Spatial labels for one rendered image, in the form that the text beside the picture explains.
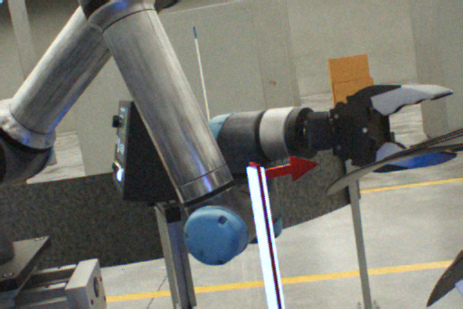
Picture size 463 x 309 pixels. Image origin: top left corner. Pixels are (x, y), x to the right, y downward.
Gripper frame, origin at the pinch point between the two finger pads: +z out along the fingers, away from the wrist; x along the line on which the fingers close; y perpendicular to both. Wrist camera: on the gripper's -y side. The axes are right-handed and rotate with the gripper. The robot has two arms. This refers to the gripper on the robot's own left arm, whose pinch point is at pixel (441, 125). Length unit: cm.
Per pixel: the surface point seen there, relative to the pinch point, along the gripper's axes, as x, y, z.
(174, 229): 16, 8, -52
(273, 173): 2.5, -22.5, -8.4
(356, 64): -67, 722, -347
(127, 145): 0, 5, -59
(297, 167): 2.2, -20.7, -7.0
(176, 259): 22, 8, -52
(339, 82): -43, 710, -371
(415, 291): 96, 220, -90
